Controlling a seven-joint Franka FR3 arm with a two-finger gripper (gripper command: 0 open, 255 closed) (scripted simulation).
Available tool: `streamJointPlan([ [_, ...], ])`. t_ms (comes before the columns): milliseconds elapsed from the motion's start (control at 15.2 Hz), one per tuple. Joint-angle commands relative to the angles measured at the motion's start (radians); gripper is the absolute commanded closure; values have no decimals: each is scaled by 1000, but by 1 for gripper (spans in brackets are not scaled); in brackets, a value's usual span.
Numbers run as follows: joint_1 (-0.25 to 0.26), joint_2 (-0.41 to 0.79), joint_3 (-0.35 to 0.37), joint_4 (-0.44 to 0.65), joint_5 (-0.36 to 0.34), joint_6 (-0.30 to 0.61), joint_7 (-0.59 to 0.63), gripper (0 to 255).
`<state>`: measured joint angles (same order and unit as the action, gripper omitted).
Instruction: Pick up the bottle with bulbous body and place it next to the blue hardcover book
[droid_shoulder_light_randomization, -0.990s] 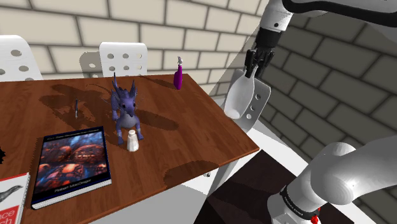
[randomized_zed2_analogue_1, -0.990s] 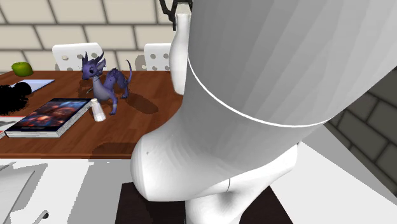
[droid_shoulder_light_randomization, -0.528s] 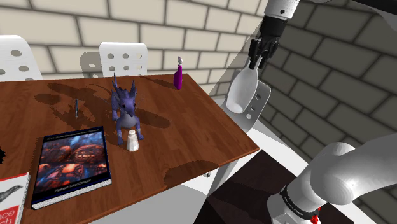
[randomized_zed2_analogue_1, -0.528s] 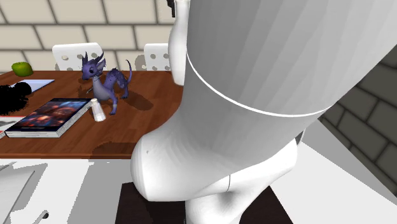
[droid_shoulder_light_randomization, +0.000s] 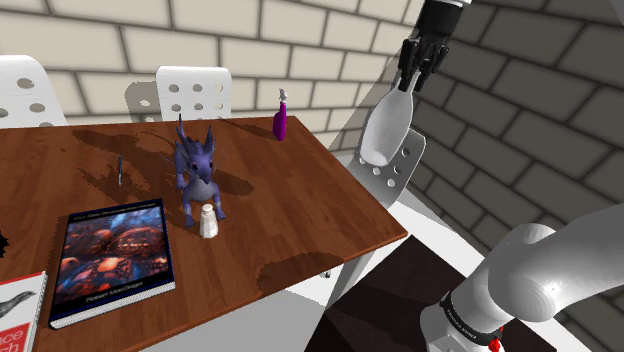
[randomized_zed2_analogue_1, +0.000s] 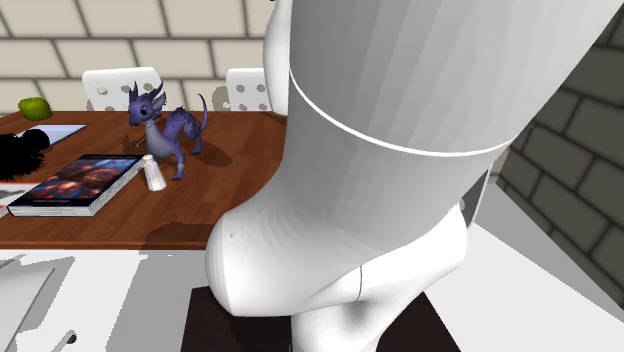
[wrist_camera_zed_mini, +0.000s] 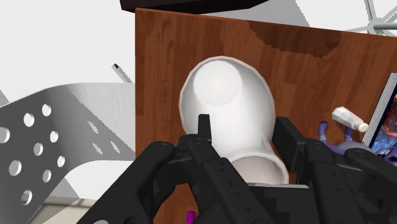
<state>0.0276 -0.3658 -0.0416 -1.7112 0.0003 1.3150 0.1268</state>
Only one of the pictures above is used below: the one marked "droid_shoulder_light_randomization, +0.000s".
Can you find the purple bottle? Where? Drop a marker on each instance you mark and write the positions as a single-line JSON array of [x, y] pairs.
[[279, 124]]

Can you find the white salt shaker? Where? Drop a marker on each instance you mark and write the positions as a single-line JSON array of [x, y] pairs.
[[208, 223]]

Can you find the black spiky thing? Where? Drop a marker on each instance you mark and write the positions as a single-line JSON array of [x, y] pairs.
[[3, 244]]

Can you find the purple dragon figure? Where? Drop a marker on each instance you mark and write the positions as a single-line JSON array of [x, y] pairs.
[[197, 170]]

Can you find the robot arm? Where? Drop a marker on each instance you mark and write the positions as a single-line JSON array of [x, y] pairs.
[[536, 278]]

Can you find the dark book with orange picture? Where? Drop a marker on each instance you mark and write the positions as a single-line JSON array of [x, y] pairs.
[[112, 258]]

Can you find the dark pen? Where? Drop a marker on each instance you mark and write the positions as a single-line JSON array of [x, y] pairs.
[[120, 171]]

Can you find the white chair with holes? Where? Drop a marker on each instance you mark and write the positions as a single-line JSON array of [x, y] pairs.
[[395, 175], [195, 92], [24, 92]]

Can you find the brown wooden table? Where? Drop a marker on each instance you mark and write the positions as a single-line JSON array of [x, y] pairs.
[[302, 195]]

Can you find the white and red book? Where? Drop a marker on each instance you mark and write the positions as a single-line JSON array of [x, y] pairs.
[[17, 317]]

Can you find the white bottle-shaped vase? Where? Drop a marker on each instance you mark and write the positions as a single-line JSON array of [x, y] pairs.
[[387, 122]]

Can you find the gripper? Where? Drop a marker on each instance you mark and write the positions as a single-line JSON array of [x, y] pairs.
[[438, 22]]

